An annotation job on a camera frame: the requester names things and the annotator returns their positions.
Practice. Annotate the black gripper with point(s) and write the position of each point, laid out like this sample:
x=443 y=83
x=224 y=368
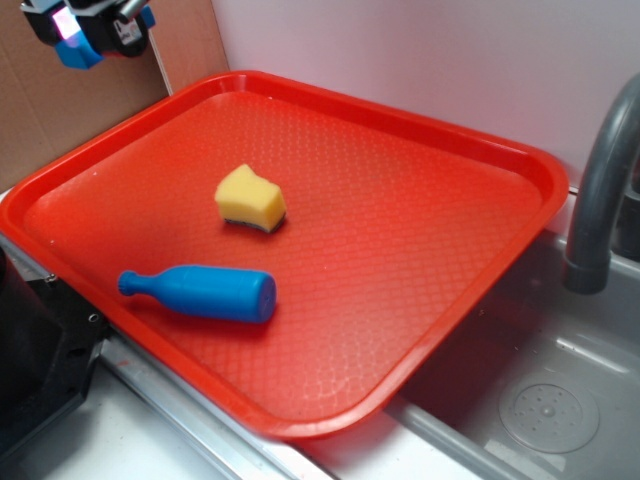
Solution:
x=112 y=27

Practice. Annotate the blue rectangular block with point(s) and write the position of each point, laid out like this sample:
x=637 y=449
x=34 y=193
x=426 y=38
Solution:
x=75 y=52

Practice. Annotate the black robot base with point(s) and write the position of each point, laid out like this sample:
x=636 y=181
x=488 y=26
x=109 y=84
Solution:
x=50 y=340

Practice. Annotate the brown cardboard panel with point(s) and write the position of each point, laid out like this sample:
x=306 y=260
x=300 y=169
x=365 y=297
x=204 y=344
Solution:
x=48 y=109

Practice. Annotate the yellow sponge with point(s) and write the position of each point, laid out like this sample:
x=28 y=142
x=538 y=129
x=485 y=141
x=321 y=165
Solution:
x=243 y=197

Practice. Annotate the blue plastic bottle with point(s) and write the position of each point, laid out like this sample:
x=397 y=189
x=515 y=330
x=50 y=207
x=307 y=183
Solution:
x=212 y=292

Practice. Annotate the red plastic tray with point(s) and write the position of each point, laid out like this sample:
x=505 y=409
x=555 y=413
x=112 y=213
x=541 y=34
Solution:
x=396 y=226

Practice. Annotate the grey faucet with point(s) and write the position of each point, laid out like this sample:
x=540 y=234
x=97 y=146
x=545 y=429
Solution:
x=605 y=217

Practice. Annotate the grey sink basin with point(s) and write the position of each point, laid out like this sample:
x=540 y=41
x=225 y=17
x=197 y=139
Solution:
x=444 y=423

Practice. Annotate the sink drain cover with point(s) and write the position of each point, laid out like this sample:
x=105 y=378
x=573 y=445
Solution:
x=548 y=413

